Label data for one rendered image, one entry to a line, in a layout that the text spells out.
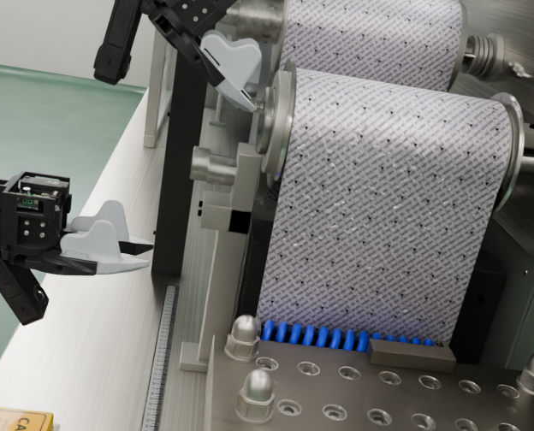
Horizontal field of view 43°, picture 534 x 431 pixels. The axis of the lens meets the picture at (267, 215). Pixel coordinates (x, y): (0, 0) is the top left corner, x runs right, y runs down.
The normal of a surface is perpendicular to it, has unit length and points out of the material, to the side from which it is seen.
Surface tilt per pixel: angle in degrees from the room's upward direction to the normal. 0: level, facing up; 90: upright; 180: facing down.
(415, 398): 0
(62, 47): 90
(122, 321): 0
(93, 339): 0
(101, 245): 90
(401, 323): 90
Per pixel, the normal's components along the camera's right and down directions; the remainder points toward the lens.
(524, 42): -0.99, -0.13
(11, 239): 0.05, 0.38
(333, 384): 0.17, -0.92
